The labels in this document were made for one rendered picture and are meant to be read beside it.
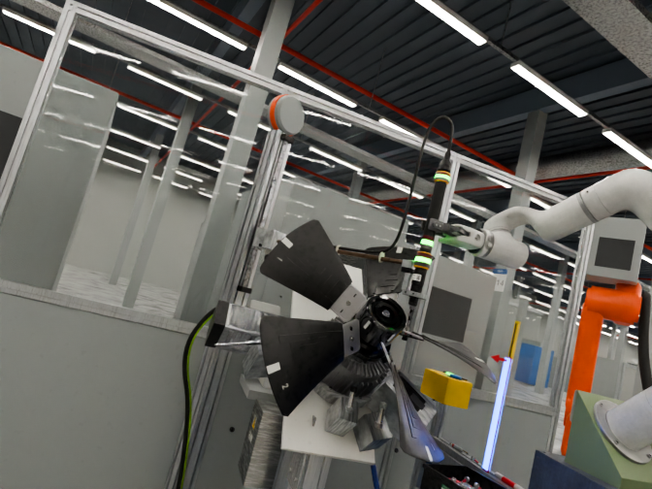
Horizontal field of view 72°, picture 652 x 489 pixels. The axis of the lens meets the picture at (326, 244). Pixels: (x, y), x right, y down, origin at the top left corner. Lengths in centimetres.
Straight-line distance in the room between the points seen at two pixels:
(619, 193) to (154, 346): 158
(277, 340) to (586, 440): 100
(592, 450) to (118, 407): 157
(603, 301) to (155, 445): 436
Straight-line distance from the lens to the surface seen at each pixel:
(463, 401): 168
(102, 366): 189
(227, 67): 202
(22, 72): 293
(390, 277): 136
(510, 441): 251
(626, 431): 162
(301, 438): 125
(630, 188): 131
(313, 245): 127
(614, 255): 523
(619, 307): 524
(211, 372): 172
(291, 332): 105
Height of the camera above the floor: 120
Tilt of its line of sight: 7 degrees up
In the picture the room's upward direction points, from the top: 15 degrees clockwise
